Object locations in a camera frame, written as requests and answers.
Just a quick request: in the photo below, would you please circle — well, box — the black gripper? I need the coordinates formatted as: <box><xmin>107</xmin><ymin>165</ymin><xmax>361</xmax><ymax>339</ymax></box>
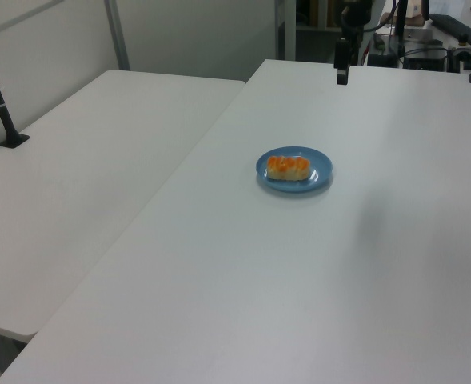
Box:
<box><xmin>334</xmin><ymin>38</ymin><xmax>350</xmax><ymax>86</ymax></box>

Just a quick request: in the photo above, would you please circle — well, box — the orange glazed bread loaf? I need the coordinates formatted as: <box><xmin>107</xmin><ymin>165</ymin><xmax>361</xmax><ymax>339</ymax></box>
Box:
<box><xmin>266</xmin><ymin>155</ymin><xmax>312</xmax><ymax>182</ymax></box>

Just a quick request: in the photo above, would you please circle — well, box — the black vertical pole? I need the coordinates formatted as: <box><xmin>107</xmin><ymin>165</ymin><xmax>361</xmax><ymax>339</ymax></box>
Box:
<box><xmin>394</xmin><ymin>0</ymin><xmax>409</xmax><ymax>43</ymax></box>

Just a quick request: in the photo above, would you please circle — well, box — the black electronics box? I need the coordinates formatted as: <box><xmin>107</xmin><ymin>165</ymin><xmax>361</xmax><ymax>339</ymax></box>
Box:
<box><xmin>403</xmin><ymin>47</ymin><xmax>449</xmax><ymax>72</ymax></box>

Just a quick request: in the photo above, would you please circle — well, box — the blue round plate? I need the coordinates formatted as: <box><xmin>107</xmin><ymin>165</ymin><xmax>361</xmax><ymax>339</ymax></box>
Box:
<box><xmin>255</xmin><ymin>146</ymin><xmax>334</xmax><ymax>194</ymax></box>

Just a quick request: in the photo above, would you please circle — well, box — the black computer keyboard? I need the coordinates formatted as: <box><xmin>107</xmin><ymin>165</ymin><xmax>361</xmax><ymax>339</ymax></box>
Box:
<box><xmin>428</xmin><ymin>14</ymin><xmax>471</xmax><ymax>46</ymax></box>

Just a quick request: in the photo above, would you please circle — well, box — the grey metal frame post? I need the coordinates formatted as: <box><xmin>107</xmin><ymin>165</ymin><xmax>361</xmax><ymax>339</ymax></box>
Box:
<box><xmin>102</xmin><ymin>0</ymin><xmax>131</xmax><ymax>72</ymax></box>

